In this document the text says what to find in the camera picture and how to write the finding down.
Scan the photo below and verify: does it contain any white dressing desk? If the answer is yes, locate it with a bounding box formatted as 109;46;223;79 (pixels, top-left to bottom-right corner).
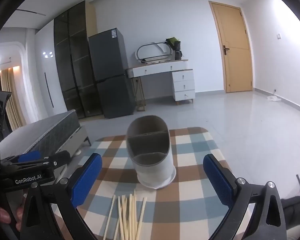
126;59;196;106

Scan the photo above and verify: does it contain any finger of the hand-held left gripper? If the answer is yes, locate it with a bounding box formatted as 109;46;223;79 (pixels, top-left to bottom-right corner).
0;150;72;172
0;90;13;130

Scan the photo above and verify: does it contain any white wardrobe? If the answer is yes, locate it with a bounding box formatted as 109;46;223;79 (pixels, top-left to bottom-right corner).
34;20;67;127

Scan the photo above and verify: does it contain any grey refrigerator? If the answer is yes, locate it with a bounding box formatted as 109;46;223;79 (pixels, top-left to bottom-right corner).
88;27;137;119

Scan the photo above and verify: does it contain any beige curtain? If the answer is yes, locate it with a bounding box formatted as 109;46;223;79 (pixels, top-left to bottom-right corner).
0;67;27;132

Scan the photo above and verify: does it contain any dark green bag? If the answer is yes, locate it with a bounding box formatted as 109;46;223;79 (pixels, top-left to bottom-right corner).
165;37;183;60

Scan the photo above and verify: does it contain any grey bed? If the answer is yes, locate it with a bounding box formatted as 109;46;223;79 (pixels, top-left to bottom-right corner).
0;109;92;160

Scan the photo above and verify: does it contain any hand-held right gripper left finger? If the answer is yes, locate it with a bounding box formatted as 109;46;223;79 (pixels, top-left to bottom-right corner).
20;152;103;240

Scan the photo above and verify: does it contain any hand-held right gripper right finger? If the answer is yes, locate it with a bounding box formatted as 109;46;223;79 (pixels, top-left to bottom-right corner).
202;153;287;240

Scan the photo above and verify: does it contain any light wooden cabinet panel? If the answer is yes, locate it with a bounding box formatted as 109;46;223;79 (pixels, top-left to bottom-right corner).
86;3;95;38

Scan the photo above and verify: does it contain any gold metal stool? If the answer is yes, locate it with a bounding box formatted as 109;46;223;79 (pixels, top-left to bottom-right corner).
132;77;147;112

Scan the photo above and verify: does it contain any wooden door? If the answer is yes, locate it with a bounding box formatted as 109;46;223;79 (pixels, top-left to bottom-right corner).
209;1;253;93

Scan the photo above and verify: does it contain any white grey utensil holder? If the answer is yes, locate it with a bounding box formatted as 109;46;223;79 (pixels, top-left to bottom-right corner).
126;115;177;190

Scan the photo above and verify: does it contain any oval mirror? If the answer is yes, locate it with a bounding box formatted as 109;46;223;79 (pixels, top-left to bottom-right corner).
136;42;173;63

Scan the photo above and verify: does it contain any dark glass cabinet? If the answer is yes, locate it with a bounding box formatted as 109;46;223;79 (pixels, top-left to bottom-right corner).
54;0;105;119

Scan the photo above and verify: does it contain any pile of wooden chopsticks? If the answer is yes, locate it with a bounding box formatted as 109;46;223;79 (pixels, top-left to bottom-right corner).
103;189;148;240

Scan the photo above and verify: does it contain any plaid tablecloth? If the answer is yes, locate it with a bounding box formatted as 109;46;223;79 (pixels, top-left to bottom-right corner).
50;127;255;240

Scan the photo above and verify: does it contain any person's left hand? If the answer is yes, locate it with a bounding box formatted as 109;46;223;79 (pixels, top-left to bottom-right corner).
0;204;24;228

